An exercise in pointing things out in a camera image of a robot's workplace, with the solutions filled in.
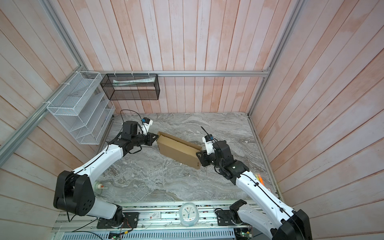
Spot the brown cardboard box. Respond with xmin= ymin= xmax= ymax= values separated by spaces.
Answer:
xmin=157 ymin=132 xmax=203 ymax=170

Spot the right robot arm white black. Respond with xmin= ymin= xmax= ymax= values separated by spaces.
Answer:
xmin=196 ymin=135 xmax=313 ymax=240

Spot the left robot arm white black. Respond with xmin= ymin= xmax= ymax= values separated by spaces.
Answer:
xmin=53 ymin=118 xmax=158 ymax=227

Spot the coloured marker pen pack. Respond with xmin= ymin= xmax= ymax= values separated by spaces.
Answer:
xmin=254 ymin=173 xmax=271 ymax=191

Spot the white round clock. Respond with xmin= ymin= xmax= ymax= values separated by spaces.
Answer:
xmin=179 ymin=203 xmax=200 ymax=227

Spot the white paper in basket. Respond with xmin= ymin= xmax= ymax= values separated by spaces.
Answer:
xmin=112 ymin=77 xmax=156 ymax=87

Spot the small white label tag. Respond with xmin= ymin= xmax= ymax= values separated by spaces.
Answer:
xmin=149 ymin=212 xmax=161 ymax=220

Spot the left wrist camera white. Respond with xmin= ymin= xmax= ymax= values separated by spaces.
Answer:
xmin=141 ymin=117 xmax=153 ymax=135

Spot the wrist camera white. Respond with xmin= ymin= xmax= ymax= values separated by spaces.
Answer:
xmin=202 ymin=134 xmax=215 ymax=155
xmin=141 ymin=117 xmax=153 ymax=135

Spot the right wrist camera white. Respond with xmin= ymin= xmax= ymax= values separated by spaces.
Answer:
xmin=202 ymin=134 xmax=215 ymax=155

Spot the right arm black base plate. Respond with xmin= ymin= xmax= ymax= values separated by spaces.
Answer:
xmin=214 ymin=209 xmax=257 ymax=226

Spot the black wire mesh basket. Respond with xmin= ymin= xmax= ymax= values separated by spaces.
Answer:
xmin=101 ymin=73 xmax=161 ymax=101

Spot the white wire mesh shelf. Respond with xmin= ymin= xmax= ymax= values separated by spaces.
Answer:
xmin=47 ymin=72 xmax=115 ymax=145

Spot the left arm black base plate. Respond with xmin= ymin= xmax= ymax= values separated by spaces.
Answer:
xmin=97 ymin=212 xmax=139 ymax=229

